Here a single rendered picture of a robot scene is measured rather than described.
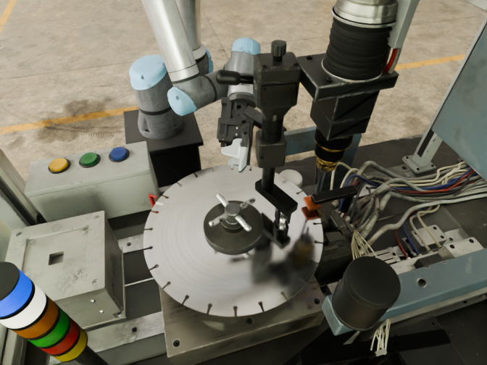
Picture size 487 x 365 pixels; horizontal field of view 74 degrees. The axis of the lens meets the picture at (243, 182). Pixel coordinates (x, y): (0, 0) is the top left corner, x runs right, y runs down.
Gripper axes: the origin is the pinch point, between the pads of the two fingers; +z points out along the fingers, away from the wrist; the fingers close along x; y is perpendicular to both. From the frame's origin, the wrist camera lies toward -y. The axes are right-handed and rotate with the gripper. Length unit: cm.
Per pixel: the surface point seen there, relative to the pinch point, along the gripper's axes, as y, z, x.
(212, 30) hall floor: 64, -201, -232
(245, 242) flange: -2.2, 14.7, 17.9
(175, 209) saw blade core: 12.0, 9.4, 13.7
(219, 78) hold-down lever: 1.9, -7.7, 34.0
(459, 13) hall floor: -214, -262, -277
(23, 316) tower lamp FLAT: 18, 23, 42
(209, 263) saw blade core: 3.5, 18.6, 19.4
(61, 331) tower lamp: 17.9, 26.5, 35.8
